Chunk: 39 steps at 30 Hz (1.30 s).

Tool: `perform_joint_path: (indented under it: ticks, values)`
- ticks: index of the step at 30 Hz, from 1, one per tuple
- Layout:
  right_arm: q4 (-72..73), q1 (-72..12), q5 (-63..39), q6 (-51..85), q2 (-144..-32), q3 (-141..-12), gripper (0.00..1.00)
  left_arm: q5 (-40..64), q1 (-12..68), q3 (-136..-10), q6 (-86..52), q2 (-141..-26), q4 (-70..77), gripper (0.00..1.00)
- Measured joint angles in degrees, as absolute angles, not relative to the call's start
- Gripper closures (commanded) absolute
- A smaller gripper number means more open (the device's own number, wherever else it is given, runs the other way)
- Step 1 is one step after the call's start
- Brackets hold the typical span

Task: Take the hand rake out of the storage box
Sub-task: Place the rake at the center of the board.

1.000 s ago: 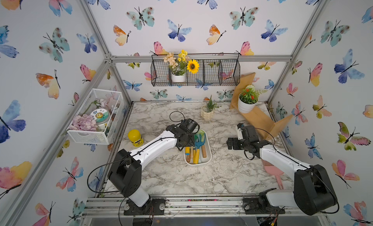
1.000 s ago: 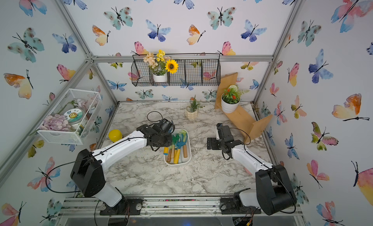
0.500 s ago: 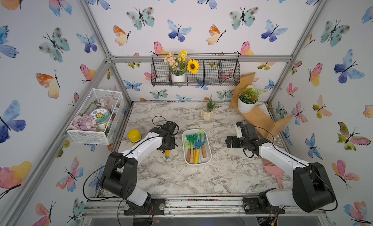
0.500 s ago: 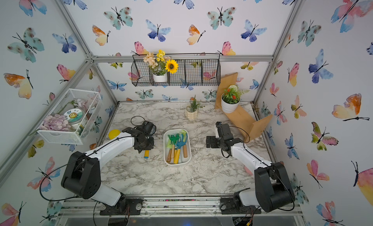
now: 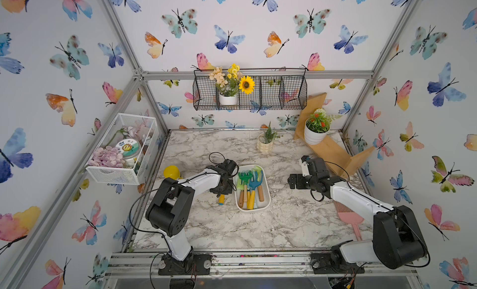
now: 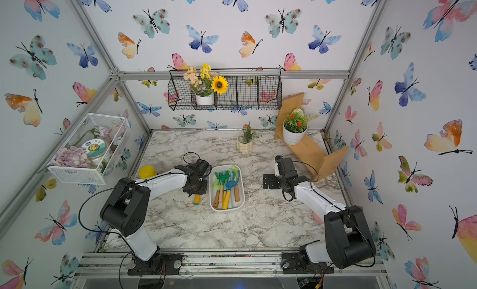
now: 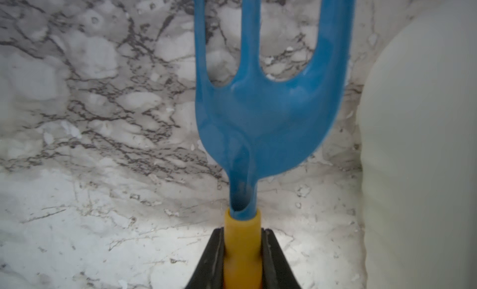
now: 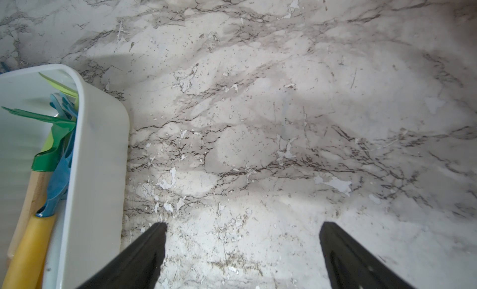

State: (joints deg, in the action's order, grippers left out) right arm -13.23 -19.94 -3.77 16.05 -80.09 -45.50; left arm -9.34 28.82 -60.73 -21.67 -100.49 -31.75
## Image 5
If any green rake wooden handle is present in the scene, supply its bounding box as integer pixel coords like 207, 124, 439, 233
237, 170, 252, 209

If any green shovel wooden handle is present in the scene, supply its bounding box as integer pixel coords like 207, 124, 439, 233
253, 165, 265, 202

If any teal shovel yellow handle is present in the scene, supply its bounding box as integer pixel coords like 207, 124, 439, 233
247, 173, 257, 210

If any white storage box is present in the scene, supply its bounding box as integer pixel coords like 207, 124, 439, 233
233, 165, 272, 213

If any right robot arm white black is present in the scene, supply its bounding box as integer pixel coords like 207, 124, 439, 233
288, 156, 431, 270

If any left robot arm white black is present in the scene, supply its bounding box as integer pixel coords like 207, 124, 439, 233
145, 159, 239, 262

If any pink hand brush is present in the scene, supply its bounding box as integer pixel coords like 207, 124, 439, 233
334, 201, 364, 241

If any wooden stand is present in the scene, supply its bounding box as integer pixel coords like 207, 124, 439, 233
294, 93, 375, 178

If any small woven pot plant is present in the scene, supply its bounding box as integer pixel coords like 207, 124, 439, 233
257, 123, 281, 154

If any white pot red green plant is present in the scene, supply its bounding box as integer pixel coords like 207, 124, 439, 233
304, 108, 342, 146

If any yellow bottle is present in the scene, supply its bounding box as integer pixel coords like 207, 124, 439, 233
163, 165, 181, 180

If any white pot with flowers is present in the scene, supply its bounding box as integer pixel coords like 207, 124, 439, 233
209, 64, 255, 106

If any round tin in basket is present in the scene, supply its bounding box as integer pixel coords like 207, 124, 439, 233
115, 138, 141, 159

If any pink purple flowers bunch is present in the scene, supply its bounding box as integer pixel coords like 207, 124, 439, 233
87, 146, 125, 168

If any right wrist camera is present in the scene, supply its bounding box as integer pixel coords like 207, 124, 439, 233
300, 156, 310, 177

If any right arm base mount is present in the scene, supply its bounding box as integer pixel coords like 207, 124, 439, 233
310, 252, 365, 274

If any black wire wall basket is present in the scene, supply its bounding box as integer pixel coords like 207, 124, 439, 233
192, 69, 308, 113

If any white mesh wall basket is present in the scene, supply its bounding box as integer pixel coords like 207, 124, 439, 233
85, 113, 159, 185

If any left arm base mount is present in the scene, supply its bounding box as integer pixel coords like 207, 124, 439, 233
158, 251, 212, 277

